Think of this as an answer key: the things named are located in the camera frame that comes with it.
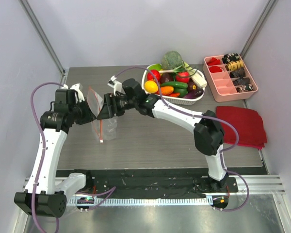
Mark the green lime toy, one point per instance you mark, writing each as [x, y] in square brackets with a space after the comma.
[157, 67]

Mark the orange carrot toy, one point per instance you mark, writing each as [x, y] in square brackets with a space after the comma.
[165, 91]

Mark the pink divided organizer tray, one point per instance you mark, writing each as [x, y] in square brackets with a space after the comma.
[222, 84]

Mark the white corn toy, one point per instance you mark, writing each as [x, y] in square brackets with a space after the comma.
[196, 76]

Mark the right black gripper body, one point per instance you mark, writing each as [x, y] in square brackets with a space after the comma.
[110, 106]

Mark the red apple toy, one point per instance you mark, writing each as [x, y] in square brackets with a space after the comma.
[153, 75]

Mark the yellow lemon toy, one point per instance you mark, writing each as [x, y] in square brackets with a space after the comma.
[151, 87]

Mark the red folded cloth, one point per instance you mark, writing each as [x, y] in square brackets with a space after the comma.
[248, 124]

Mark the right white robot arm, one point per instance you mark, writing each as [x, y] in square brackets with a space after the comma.
[206, 128]

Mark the green cucumber toy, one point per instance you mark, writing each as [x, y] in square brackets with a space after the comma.
[175, 84]

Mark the purple eggplant toy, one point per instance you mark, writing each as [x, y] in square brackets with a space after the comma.
[194, 94]

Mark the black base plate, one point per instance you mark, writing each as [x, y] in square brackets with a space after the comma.
[150, 184]

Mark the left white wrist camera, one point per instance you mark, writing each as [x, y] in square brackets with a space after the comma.
[76, 90]

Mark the clear zip top bag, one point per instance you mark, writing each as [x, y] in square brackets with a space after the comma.
[103, 130]

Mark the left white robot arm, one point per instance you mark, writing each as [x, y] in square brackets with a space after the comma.
[41, 194]

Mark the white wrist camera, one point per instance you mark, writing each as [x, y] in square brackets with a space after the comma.
[115, 85]
[76, 90]

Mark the green melon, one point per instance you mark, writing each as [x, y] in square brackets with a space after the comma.
[171, 60]

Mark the white plastic basket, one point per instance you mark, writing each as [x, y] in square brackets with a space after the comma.
[173, 100]

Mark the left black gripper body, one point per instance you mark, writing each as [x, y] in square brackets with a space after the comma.
[82, 114]

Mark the green onion toy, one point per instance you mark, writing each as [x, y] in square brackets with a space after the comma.
[183, 68]

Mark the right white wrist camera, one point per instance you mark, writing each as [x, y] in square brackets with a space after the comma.
[115, 85]

